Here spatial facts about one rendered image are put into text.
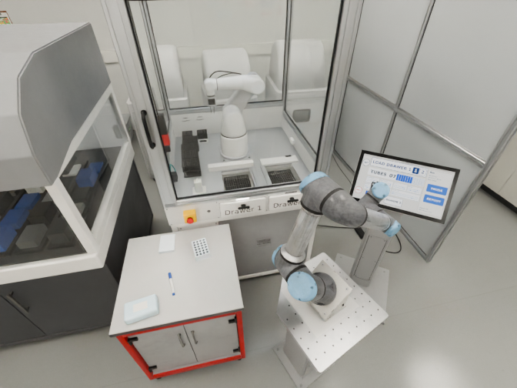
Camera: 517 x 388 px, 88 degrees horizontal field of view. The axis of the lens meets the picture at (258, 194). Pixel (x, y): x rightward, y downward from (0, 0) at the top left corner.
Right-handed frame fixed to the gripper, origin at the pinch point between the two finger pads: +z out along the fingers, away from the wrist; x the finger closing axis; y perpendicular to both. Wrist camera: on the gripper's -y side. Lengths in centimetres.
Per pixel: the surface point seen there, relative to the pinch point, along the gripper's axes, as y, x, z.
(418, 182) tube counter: 14.7, -20.9, 2.6
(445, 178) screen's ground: 19.9, -32.9, 2.6
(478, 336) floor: -74, -98, 70
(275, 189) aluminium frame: -11, 56, -7
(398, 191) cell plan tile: 6.9, -12.0, 2.7
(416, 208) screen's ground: 0.1, -23.5, 2.7
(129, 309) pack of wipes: -83, 93, -66
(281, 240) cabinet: -47, 51, 30
